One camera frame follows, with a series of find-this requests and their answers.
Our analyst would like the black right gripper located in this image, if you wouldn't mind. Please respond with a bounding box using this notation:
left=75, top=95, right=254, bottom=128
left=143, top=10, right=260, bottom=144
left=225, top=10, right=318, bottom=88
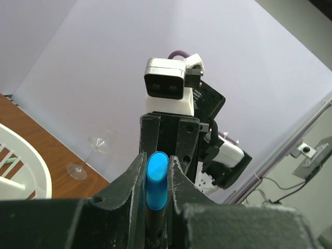
left=140, top=112, right=201, bottom=181

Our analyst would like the black blue highlighter marker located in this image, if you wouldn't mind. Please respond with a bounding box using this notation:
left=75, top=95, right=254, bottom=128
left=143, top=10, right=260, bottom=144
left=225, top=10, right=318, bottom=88
left=146, top=151, right=169, bottom=248

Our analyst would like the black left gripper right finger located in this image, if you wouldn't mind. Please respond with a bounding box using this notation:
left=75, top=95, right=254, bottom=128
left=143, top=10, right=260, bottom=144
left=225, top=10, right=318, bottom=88
left=167, top=156, right=216, bottom=248

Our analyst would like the blue highlighter cap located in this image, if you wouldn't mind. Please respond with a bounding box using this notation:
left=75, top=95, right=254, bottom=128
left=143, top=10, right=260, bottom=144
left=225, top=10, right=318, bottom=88
left=146, top=151, right=169, bottom=211

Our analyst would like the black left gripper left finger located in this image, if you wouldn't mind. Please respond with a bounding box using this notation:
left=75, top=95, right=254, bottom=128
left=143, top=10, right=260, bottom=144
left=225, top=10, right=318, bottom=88
left=88, top=153, right=147, bottom=248

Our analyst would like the white plastic dish basket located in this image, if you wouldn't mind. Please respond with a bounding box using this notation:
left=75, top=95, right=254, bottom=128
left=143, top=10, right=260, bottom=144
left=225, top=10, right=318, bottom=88
left=1, top=124, right=52, bottom=201

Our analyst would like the light green pen cap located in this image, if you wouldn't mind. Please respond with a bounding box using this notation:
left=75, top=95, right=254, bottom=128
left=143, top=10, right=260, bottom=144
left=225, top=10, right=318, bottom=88
left=5, top=157, right=17, bottom=164

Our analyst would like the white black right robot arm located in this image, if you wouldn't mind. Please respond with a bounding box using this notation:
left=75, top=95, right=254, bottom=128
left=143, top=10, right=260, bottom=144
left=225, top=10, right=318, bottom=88
left=140, top=81, right=252, bottom=196

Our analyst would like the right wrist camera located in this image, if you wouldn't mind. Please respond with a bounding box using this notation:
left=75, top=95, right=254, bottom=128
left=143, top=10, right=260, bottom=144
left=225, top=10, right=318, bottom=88
left=144, top=53, right=205, bottom=117

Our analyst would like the clear wine glass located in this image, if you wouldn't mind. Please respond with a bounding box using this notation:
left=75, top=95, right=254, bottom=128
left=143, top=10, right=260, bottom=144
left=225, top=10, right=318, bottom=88
left=66, top=128, right=117, bottom=181

